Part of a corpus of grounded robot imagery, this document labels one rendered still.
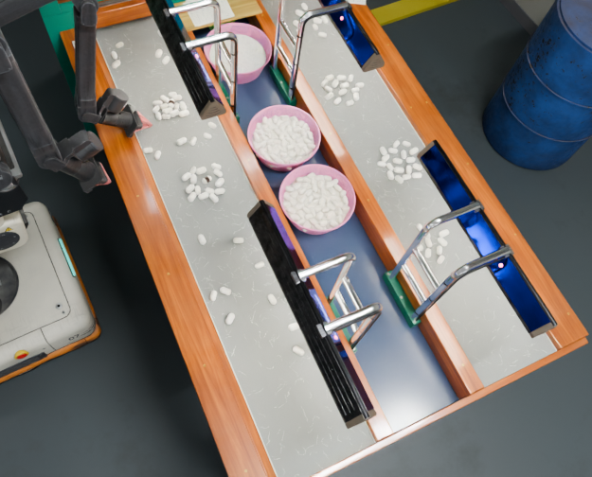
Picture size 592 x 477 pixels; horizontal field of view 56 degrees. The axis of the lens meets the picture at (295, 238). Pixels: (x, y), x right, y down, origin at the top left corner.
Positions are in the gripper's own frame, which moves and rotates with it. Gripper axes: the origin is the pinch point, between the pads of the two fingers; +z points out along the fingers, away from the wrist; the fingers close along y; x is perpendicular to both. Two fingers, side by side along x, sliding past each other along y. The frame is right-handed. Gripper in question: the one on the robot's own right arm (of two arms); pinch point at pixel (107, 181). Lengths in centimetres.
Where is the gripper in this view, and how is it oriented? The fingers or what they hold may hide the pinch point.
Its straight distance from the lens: 169.1
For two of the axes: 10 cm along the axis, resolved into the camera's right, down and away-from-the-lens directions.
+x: -8.3, 5.4, 1.5
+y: -4.8, -8.1, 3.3
